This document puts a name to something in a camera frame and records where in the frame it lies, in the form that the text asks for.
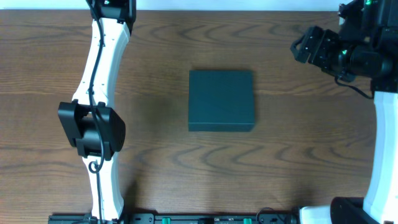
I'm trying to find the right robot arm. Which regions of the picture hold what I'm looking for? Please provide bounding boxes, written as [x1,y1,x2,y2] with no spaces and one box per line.
[290,0,397,224]

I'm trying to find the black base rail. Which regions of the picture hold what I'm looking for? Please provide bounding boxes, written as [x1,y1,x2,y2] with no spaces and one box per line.
[48,212,301,224]

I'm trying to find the dark green box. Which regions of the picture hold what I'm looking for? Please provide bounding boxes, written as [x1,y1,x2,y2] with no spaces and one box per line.
[188,70,255,132]

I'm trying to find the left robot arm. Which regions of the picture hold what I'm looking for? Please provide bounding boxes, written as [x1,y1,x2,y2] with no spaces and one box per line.
[49,0,136,223]

